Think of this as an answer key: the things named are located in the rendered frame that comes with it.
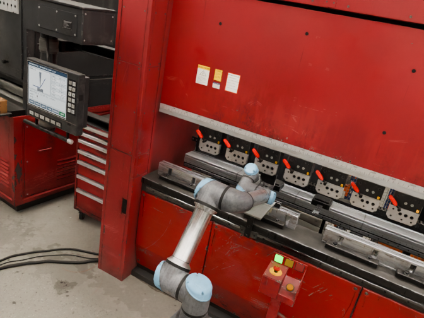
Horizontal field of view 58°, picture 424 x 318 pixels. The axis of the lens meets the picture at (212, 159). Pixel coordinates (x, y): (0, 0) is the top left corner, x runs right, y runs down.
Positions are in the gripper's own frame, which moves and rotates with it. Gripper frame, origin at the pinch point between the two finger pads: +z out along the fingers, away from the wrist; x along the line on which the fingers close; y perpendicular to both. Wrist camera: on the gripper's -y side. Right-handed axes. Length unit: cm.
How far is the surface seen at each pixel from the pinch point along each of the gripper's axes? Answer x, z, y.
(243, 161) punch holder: 15.4, -12.7, 15.7
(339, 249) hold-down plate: -55, 11, -4
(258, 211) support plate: -7.2, -6.9, -9.3
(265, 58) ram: 16, -61, 58
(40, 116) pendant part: 125, -61, -30
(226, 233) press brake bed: 12.2, 16.9, -23.1
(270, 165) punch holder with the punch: -1.8, -14.2, 18.6
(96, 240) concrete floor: 136, 77, -64
